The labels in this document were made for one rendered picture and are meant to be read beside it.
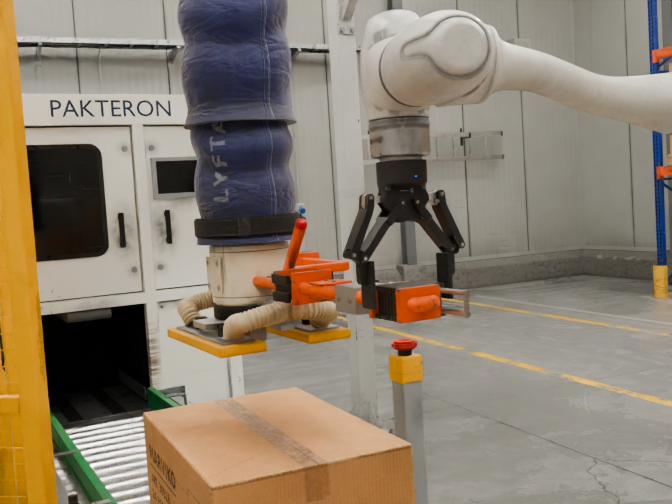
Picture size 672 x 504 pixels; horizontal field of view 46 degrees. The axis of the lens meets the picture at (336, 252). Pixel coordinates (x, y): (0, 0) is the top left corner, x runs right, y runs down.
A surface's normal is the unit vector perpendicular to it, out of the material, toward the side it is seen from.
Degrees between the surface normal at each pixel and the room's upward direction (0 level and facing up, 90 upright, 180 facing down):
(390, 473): 90
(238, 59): 80
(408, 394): 90
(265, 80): 99
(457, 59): 85
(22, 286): 90
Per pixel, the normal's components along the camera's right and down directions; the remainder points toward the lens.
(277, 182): 0.71, -0.17
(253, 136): 0.20, -0.26
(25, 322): -0.18, 0.07
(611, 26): -0.91, 0.08
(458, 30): 0.12, 0.11
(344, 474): 0.42, 0.03
